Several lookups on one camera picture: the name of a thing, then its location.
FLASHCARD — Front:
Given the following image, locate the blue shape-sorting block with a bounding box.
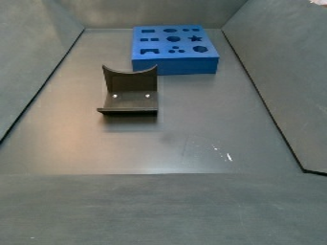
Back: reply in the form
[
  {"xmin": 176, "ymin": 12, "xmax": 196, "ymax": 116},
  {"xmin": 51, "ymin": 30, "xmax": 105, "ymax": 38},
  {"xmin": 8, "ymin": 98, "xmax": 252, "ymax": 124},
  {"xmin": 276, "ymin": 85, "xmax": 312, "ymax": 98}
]
[{"xmin": 132, "ymin": 25, "xmax": 220, "ymax": 76}]

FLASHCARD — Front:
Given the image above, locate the black curved holder bracket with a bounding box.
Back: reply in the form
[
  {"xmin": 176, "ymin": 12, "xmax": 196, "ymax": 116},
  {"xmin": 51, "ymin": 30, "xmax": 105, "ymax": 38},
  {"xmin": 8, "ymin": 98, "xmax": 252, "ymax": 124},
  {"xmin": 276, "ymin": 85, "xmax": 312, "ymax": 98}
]
[{"xmin": 97, "ymin": 66, "xmax": 159, "ymax": 115}]

